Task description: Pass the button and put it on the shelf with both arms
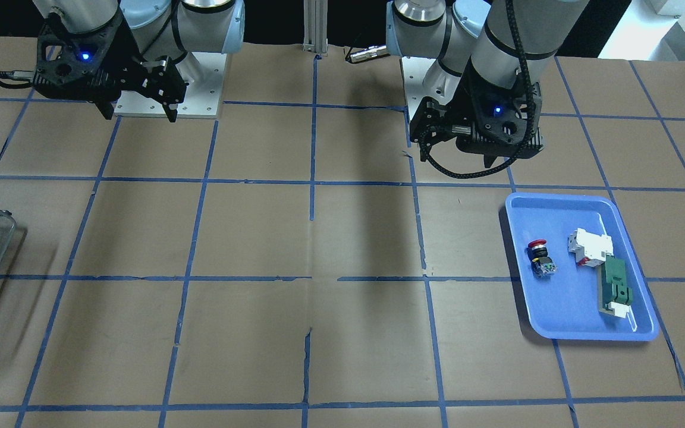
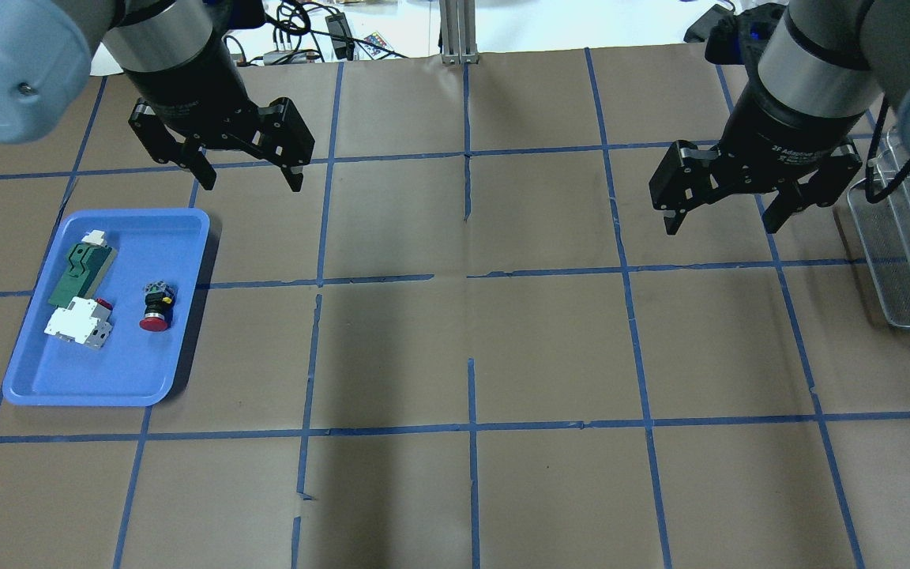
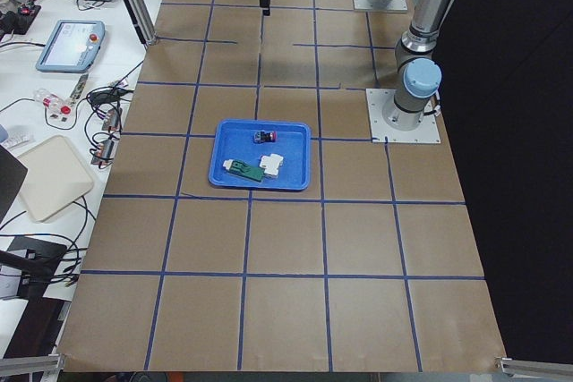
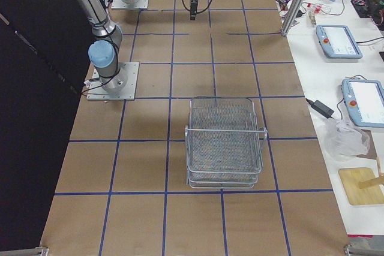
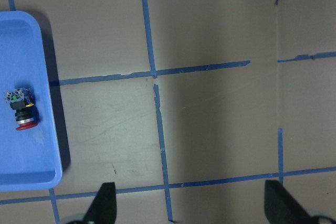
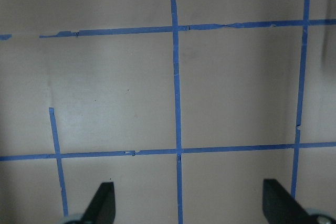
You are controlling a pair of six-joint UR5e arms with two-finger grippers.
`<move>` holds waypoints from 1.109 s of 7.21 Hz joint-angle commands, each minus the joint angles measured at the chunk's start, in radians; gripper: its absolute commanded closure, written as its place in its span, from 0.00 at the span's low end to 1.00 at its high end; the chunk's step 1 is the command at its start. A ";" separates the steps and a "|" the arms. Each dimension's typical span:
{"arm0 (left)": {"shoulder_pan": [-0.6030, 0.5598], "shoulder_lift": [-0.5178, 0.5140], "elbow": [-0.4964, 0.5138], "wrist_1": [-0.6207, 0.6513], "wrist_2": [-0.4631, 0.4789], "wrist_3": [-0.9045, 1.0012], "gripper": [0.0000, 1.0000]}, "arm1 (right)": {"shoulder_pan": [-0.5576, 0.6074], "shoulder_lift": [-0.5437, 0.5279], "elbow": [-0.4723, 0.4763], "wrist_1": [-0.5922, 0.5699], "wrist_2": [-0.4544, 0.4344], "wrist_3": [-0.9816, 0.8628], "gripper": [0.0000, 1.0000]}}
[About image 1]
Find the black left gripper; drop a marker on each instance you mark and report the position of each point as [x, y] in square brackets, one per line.
[459, 102]

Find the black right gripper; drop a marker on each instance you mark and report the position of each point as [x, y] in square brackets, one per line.
[126, 52]

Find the red emergency stop button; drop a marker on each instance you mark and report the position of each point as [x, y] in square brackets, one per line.
[541, 263]

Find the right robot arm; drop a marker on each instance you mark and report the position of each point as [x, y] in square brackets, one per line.
[154, 59]

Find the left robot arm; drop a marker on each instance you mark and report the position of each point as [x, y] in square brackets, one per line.
[499, 38]

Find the white circuit breaker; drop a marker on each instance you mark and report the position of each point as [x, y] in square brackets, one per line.
[589, 249]

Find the blue plastic tray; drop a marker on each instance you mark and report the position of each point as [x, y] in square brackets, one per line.
[565, 305]

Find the green terminal block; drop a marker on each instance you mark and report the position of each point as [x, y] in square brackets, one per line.
[615, 295]

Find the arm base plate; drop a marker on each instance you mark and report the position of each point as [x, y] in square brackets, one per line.
[427, 78]
[204, 73]

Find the aluminium profile post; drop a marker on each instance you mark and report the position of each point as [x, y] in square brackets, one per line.
[315, 27]

